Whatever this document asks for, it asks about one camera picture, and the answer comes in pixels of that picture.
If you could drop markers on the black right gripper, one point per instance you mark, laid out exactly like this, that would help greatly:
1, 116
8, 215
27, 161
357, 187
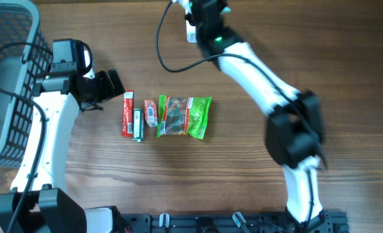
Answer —
221, 4

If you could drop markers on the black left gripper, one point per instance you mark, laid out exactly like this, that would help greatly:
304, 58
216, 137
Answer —
108, 91

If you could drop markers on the dark green gum pack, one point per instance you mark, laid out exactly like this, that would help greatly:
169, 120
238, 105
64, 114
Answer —
138, 125

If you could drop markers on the red white small box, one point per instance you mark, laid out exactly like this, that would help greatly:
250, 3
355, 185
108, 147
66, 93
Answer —
151, 113

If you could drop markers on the red candy bar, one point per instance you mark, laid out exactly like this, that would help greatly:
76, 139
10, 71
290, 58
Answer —
127, 117

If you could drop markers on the green snack bag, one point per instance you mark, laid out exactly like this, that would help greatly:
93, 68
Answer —
183, 116

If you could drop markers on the light blue tissue pack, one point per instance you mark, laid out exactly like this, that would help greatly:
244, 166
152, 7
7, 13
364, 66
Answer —
225, 10

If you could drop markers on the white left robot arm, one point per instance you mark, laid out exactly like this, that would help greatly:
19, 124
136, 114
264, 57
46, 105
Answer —
37, 201

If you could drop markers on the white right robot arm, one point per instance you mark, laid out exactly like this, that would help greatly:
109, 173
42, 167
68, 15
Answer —
294, 126

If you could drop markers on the white barcode scanner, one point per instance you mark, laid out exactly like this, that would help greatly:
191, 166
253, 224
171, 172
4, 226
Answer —
191, 29

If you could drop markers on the dark grey plastic basket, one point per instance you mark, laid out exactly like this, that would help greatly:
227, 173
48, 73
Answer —
24, 53

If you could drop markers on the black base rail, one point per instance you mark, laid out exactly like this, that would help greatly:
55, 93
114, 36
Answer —
265, 222

